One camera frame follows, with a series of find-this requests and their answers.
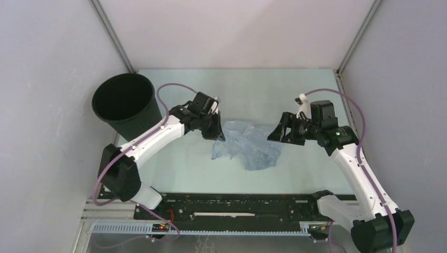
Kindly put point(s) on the right corner frame post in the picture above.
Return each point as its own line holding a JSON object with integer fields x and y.
{"x": 376, "y": 4}

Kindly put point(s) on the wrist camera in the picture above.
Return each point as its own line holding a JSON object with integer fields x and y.
{"x": 304, "y": 109}
{"x": 215, "y": 103}

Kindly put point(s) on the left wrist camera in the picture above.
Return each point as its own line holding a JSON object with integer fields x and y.
{"x": 215, "y": 103}

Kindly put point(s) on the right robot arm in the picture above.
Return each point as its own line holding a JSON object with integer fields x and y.
{"x": 378, "y": 223}

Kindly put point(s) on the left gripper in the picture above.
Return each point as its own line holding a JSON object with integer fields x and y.
{"x": 216, "y": 134}

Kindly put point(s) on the black trash bin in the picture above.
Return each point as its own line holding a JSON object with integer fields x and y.
{"x": 127, "y": 103}

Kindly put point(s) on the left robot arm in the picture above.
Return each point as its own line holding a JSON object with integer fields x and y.
{"x": 120, "y": 166}

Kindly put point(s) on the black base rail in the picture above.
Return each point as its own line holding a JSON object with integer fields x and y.
{"x": 241, "y": 213}

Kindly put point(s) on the corner frame post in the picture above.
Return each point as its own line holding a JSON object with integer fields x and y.
{"x": 376, "y": 4}
{"x": 112, "y": 35}

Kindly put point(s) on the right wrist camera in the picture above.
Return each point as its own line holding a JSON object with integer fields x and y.
{"x": 304, "y": 109}

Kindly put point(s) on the left corner frame post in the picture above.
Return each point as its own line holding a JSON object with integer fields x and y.
{"x": 112, "y": 35}

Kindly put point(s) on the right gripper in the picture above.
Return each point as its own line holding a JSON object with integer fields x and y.
{"x": 278, "y": 134}

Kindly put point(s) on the small circuit board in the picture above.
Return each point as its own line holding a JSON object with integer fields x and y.
{"x": 160, "y": 227}

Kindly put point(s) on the blue plastic trash bag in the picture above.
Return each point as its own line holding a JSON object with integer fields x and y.
{"x": 248, "y": 142}

